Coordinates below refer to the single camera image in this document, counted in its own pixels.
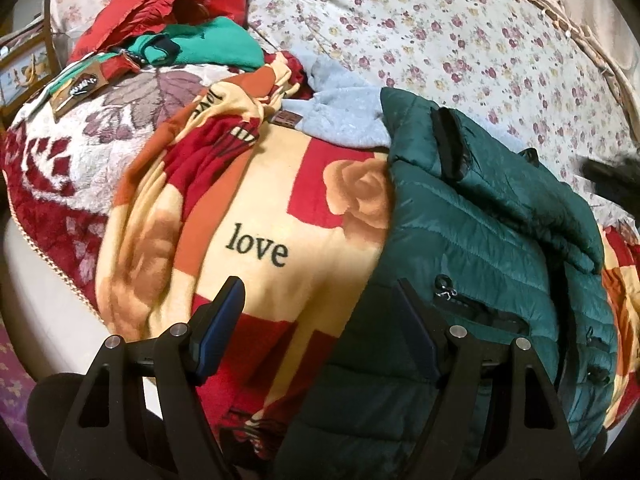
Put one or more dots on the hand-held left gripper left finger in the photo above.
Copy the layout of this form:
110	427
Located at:
220	332

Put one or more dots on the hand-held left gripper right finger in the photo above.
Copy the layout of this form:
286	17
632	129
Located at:
415	332

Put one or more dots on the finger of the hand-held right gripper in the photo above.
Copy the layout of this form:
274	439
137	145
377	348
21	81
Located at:
612	180

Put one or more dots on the dark green puffer jacket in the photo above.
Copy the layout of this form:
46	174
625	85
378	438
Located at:
475	240

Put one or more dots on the red orange checked fleece blanket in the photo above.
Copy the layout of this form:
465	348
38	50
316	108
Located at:
260	200

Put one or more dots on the white mattress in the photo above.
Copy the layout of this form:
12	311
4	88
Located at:
35	285

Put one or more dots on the floral print quilt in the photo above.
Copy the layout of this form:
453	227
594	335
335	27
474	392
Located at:
450	35

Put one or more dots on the maroon white leaf plush blanket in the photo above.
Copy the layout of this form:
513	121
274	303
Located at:
65	170

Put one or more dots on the grey fleece cloth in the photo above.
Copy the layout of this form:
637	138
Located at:
340	115

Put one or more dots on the brown garment tag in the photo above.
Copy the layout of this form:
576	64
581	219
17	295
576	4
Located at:
75	91

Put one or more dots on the green knit garment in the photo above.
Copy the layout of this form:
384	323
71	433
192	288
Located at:
220	40

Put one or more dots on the red quilted garment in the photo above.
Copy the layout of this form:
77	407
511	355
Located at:
145	5

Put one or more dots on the wooden chair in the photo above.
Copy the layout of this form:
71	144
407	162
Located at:
50	35

